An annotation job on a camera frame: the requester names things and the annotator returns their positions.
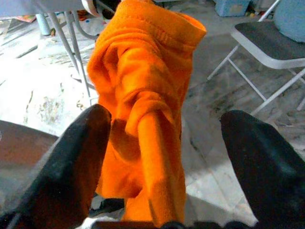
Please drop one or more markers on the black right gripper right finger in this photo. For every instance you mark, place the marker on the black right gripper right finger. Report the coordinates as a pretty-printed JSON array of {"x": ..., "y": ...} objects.
[{"x": 269, "y": 179}]

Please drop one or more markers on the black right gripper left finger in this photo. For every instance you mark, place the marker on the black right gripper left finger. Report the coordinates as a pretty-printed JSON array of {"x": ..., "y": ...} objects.
[{"x": 59, "y": 179}]

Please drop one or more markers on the orange garment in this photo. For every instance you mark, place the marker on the orange garment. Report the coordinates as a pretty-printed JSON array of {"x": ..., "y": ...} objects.
[{"x": 143, "y": 71}]

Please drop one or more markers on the white folding chair grey seat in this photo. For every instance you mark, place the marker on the white folding chair grey seat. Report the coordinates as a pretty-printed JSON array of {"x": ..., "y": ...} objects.
[{"x": 262, "y": 40}]

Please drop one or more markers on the light blue cushion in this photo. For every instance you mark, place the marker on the light blue cushion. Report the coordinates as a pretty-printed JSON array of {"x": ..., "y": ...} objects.
[{"x": 290, "y": 19}]

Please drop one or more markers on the colourful picture book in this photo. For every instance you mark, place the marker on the colourful picture book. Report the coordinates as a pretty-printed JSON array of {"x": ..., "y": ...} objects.
[{"x": 25, "y": 18}]

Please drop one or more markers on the blue plastic bin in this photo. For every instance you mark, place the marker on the blue plastic bin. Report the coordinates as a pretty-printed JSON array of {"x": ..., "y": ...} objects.
[{"x": 231, "y": 8}]

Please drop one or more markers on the pale blue folding table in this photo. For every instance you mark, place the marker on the pale blue folding table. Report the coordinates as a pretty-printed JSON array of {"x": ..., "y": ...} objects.
[{"x": 23, "y": 6}]

